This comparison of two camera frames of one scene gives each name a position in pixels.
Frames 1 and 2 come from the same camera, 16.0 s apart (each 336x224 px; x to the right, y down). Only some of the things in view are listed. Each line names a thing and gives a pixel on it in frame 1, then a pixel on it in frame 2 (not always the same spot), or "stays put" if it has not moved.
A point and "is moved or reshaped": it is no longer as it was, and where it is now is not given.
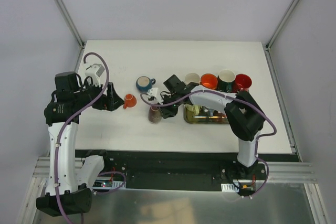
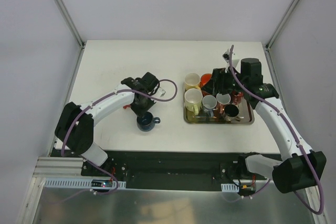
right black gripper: (166, 106) to (219, 83)
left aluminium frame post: (61, 8) stays put
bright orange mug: (209, 81) stays put
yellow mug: (191, 77) stays put
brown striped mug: (155, 114) is moved or reshaped
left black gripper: (105, 98) to (143, 104)
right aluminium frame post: (290, 9) stays put
